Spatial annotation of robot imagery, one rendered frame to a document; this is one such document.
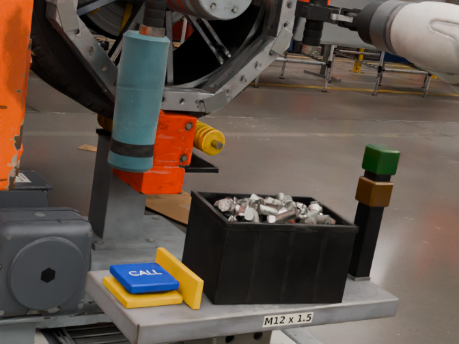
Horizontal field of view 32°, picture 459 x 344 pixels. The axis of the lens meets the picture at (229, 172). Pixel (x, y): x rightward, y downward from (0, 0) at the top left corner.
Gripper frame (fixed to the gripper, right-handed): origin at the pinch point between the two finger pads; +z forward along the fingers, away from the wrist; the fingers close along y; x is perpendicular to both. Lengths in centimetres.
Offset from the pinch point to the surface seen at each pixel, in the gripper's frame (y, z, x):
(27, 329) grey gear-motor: -48, 4, -64
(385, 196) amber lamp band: -11.5, -40.2, -24.2
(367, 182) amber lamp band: -14.1, -38.6, -22.4
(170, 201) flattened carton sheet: 47, 130, -82
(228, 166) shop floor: 106, 185, -83
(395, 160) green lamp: -11.1, -40.2, -18.5
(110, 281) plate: -52, -36, -37
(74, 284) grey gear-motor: -43, -1, -53
